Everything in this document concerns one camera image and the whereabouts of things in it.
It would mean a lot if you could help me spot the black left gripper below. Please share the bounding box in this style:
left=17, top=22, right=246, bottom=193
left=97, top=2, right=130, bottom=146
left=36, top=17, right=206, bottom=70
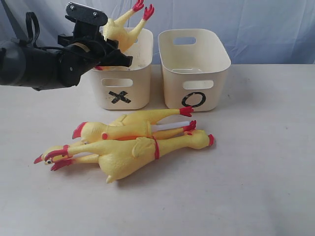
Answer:
left=58, top=21, right=133, bottom=88

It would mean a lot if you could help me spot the headless yellow rubber chicken body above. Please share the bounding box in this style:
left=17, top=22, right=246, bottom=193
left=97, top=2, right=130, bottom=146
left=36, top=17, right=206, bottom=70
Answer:
left=94, top=0, right=155, bottom=72

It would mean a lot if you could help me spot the rubber chicken head with tube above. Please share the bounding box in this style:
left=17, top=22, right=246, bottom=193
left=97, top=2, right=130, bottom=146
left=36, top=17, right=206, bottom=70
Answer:
left=72, top=120, right=196, bottom=144

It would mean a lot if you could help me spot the whole yellow rubber chicken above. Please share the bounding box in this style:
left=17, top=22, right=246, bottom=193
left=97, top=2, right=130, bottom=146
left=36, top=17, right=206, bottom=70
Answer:
left=46, top=130, right=215, bottom=183

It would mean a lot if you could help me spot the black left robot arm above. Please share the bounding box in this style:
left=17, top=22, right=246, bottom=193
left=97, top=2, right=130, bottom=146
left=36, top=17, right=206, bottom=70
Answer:
left=0, top=21, right=133, bottom=91

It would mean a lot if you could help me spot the cream bin marked X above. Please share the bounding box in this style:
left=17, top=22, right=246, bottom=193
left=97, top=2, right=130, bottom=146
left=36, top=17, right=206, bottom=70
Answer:
left=83, top=29, right=154, bottom=110

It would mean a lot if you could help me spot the headless rubber chicken rear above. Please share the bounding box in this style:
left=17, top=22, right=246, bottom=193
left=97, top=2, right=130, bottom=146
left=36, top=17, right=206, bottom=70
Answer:
left=109, top=106, right=196, bottom=139

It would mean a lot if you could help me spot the cream bin marked O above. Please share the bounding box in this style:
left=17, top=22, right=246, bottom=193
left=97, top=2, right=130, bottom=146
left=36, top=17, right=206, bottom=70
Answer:
left=158, top=29, right=231, bottom=112

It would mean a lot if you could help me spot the rubber chicken head underneath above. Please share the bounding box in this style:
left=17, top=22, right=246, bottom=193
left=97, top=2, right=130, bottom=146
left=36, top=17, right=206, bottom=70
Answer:
left=33, top=141, right=85, bottom=165

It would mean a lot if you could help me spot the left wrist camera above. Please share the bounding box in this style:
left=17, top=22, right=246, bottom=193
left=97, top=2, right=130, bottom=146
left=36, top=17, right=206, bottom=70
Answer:
left=65, top=2, right=108, bottom=26

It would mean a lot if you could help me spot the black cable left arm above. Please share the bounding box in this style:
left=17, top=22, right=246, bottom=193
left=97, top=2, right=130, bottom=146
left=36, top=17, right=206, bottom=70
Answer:
left=17, top=11, right=74, bottom=54

